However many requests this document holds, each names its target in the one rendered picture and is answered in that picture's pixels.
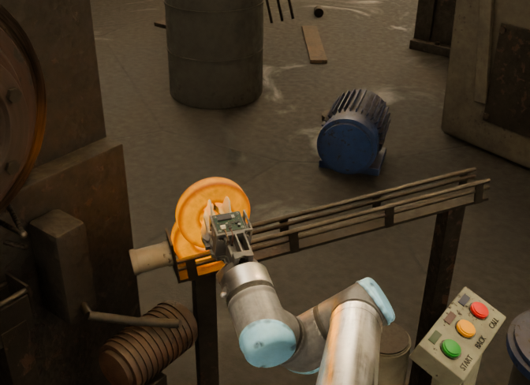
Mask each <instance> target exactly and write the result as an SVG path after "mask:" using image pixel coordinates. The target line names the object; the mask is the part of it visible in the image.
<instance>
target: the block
mask: <svg viewBox="0 0 530 385"><path fill-rule="evenodd" d="M28 227H29V231H30V235H31V239H32V247H33V251H34V255H35V262H36V266H37V271H38V275H39V282H40V286H41V290H42V295H43V302H44V306H45V308H46V310H47V311H49V312H51V313H52V314H54V315H55V316H57V317H58V318H59V319H61V320H63V321H65V322H66V323H67V324H69V325H73V324H75V323H77V322H78V321H80V320H82V319H83V318H84V315H83V313H82V311H81V310H80V305H81V303H82V302H83V301H84V302H87V303H88V305H89V307H90V309H91V310H92V311H95V310H96V308H97V303H96V297H95V287H94V282H93V277H92V271H91V261H90V256H89V250H88V240H87V234H86V229H85V225H84V223H83V222H82V221H80V220H79V219H76V218H74V217H73V216H71V215H69V214H67V213H65V212H63V211H61V210H59V209H55V210H52V211H49V212H47V213H46V214H44V215H41V216H40V217H38V218H36V219H33V220H32V221H31V222H30V223H29V225H28Z"/></svg>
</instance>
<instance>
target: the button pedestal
mask: <svg viewBox="0 0 530 385"><path fill-rule="evenodd" d="M464 293H465V294H466V295H467V296H469V297H470V299H469V300H468V302H467V303H466V305H465V306H463V305H461V304H460V303H458V301H459V300H460V299H461V297H462V296H463V295H464ZM476 301H477V302H480V303H482V304H484V305H485V306H486V307H487V309H488V312H489V314H488V316H487V317H486V318H484V319H481V318H479V317H477V316H475V315H474V314H473V313H472V311H471V304H472V303H473V302H476ZM450 311H451V312H453V313H454V314H455V315H457V316H456V317H455V319H454V320H453V322H452V323H451V324H448V323H447V322H446V321H444V319H445V318H446V316H447V315H448V314H449V312H450ZM505 319H506V317H505V316H504V315H503V314H501V313H500V312H499V311H498V310H497V309H495V308H494V307H492V306H491V305H489V304H488V303H487V302H486V301H485V300H483V299H482V298H481V297H479V296H478V295H476V294H475V293H473V292H472V291H471V290H470V289H469V288H468V287H464V288H463V289H462V291H461V292H460V293H459V294H458V295H457V296H456V298H455V299H454V300H453V302H452V303H451V304H450V306H449V307H448V308H447V309H446V311H445V312H444V313H443V314H442V315H441V316H440V317H439V319H438V320H437V321H436V323H435V324H434V325H433V327H432V328H431V329H430V330H429V332H428V333H427V334H426V335H425V336H424V338H423V339H422V340H421V341H420V343H419V344H418V345H417V347H416V348H415V349H414V350H413V351H412V353H411V354H410V355H409V357H410V358H411V359H412V360H413V361H414V362H416V363H417V364H418V365H419V366H420V367H421V368H422V369H424V370H425V371H426V372H427V373H429V374H430V375H431V376H432V380H431V385H475V384H476V377H477V374H478V371H479V366H480V361H481V357H482V353H483V352H484V350H485V349H486V348H487V346H488V345H489V343H490V342H491V340H492V339H493V337H494V336H495V334H496V333H497V331H498V329H499V328H500V327H501V326H502V324H503V322H504V321H505ZM460 320H467V321H469V322H470V323H471V324H472V325H473V326H474V328H475V329H476V333H475V334H474V335H473V336H472V337H470V338H468V337H465V336H464V335H462V334H461V333H460V332H459V331H458V329H457V323H458V322H459V321H460ZM435 330H437V331H438V332H439V333H441V334H442V336H441V337H440V338H439V340H438V341H437V342H436V343H435V344H433V343H432V342H430V341H429V340H428V339H429V338H430V337H431V335H432V334H433V333H434V331H435ZM446 339H452V340H454V341H455V342H457V343H458V345H459V346H460V347H461V354H460V355H459V356H458V357H449V356H448V355H446V354H445V353H444V351H443V350H442V343H443V342H444V341H445V340H446Z"/></svg>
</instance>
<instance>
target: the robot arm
mask: <svg viewBox="0 0 530 385"><path fill-rule="evenodd" d="M214 210H215V211H217V212H218V215H216V214H215V212H214ZM246 219H247V221H248V224H249V226H248V225H247V223H246V221H245V220H246ZM252 230H253V228H252V225H251V223H250V222H249V219H248V216H247V214H246V211H245V210H243V215H242V216H241V213H240V212H239V211H234V212H232V211H231V206H230V199H229V197H228V196H226V198H225V199H224V201H223V204H222V203H213V204H212V203H211V200H208V203H207V206H206V207H205V210H204V215H203V225H202V228H201V240H202V242H203V244H204V246H205V250H210V253H211V258H214V259H216V260H217V262H219V261H223V263H224V264H225V265H224V266H223V267H222V268H221V269H220V270H219V272H218V273H217V274H216V275H217V279H218V284H220V286H221V289H222V293H220V296H221V298H225V299H226V304H227V307H228V310H229V313H230V316H231V319H232V321H233V325H234V328H235V331H236V333H237V337H238V340H239V346H240V348H241V351H242V353H243V354H244V356H245V359H246V360H247V362H248V363H249V364H251V365H253V366H256V367H258V368H260V367H264V368H270V367H274V366H277V365H279V364H280V365H281V366H283V367H285V368H287V369H288V370H290V371H291V372H295V373H300V374H305V375H309V374H313V373H316V372H319V374H318V378H317V381H316V385H378V377H379V350H380V336H381V334H382V330H383V327H384V326H386V325H390V323H391V322H393V321H394V319H395V314H394V310H393V309H392V307H391V305H390V302H389V301H388V299H387V298H386V296H385V294H384V292H383V291H382V290H381V288H380V287H379V285H378V284H377V283H376V282H375V281H374V280H373V279H372V278H364V279H362V280H360V281H356V283H355V284H353V285H351V286H350V287H348V288H346V289H344V290H343V291H341V292H339V293H337V294H335V295H334V296H333V297H330V298H328V299H327V300H325V301H323V302H322V303H320V304H318V305H316V306H315V307H313V308H310V309H309V310H308V311H306V312H304V313H302V314H300V315H299V316H294V315H293V314H291V313H290V312H287V311H286V310H284V309H283V307H282V306H281V303H280V301H279V299H278V296H277V294H276V292H275V289H274V285H273V283H272V281H271V278H270V276H269V274H268V271H267V269H266V267H265V266H264V265H262V264H260V263H258V261H257V260H255V259H253V257H254V254H253V252H252V249H251V241H252Z"/></svg>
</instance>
